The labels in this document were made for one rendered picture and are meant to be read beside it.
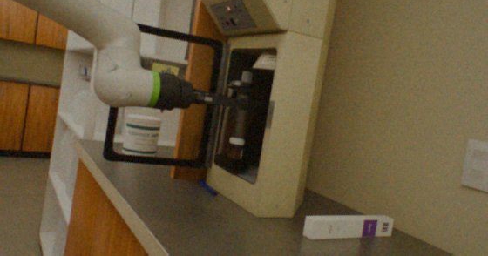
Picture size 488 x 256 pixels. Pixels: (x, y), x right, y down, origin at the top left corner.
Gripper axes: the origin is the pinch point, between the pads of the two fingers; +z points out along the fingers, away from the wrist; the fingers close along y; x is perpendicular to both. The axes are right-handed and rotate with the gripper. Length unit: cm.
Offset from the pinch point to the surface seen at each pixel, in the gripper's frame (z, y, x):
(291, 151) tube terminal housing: 6.7, -17.2, 9.6
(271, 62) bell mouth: 2.9, -7.0, -12.5
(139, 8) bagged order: 2, 113, -36
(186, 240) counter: -25.0, -28.4, 27.3
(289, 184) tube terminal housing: 8.0, -17.3, 18.3
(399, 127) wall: 42.5, -20.4, -0.7
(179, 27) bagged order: 28, 120, -33
